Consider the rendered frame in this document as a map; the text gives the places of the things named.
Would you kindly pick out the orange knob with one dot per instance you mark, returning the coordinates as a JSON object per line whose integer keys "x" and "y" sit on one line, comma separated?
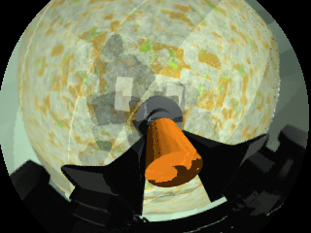
{"x": 171, "y": 160}

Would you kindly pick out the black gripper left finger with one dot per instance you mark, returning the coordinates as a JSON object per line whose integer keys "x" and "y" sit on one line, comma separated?
{"x": 124, "y": 177}

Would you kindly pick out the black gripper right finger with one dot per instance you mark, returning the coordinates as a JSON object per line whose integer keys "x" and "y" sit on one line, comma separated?
{"x": 221, "y": 162}

